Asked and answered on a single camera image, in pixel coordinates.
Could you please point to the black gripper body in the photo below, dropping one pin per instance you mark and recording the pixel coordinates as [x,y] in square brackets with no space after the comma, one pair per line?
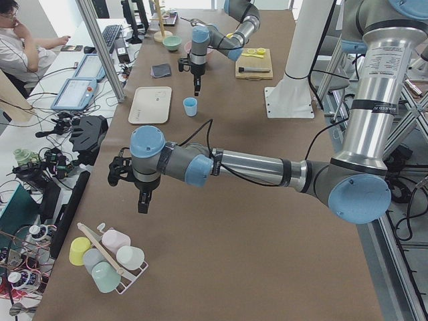
[196,69]
[144,186]

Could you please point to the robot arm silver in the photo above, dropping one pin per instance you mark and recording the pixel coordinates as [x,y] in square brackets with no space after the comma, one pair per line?
[207,35]
[352,182]

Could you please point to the light blue plastic cup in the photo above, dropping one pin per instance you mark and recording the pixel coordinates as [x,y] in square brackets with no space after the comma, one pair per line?
[190,106]

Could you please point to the pink bowl of ice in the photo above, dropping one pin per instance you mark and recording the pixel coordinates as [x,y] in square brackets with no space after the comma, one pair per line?
[188,47]

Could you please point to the pink plastic cup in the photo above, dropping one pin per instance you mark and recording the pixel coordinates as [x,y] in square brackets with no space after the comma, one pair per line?
[113,240]

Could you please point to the steel ice scoop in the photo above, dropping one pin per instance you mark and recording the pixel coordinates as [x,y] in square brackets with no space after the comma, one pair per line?
[194,21]

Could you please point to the wooden cup tree stand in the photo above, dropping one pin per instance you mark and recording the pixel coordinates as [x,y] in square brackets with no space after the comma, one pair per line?
[163,33]

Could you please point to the white plastic cup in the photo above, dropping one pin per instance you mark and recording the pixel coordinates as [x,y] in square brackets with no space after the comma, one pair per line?
[130,257]

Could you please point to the grey plastic cup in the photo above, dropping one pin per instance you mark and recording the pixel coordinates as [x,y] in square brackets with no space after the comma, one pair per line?
[91,258]

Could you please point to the yellow plastic cup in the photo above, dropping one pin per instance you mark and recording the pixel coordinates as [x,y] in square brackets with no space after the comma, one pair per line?
[79,246]

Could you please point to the mint plastic cup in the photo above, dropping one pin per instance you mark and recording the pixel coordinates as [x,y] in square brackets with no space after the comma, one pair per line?
[105,277]

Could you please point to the mint green bowl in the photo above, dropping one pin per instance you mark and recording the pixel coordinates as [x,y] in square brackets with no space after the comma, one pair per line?
[172,42]

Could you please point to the grey folded cloth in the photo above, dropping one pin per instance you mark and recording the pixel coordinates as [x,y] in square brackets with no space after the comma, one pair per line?
[160,71]

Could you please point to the bamboo cutting board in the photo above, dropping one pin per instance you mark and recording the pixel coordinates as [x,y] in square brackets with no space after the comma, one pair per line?
[266,62]

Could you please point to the cream rabbit serving tray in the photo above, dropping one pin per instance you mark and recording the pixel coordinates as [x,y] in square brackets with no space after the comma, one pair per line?
[150,105]

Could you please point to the yellow plastic knife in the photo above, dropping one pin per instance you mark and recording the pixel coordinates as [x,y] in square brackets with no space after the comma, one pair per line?
[252,55]

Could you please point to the black monitor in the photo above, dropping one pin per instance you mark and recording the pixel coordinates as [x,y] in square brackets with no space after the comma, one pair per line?
[135,15]

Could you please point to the black keyboard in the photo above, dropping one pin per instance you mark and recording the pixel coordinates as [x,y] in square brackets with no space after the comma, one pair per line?
[110,34]

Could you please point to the blue teach pendant far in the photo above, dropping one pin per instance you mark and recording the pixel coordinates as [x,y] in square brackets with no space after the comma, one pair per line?
[90,67]

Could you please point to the blue teach pendant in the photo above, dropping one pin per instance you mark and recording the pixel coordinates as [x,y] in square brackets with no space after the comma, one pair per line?
[90,67]
[75,94]

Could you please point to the blue teach pendant near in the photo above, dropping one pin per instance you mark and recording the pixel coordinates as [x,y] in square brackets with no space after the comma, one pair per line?
[75,94]

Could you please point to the seated person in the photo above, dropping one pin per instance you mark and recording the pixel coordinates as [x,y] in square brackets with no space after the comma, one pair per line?
[24,59]

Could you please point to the white wire cup rack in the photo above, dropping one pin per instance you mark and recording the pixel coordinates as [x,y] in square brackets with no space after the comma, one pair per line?
[128,277]

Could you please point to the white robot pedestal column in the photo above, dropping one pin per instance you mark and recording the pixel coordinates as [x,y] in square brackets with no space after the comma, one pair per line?
[291,97]

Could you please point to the aluminium frame post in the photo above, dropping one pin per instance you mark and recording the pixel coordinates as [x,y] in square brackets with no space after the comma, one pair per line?
[88,14]

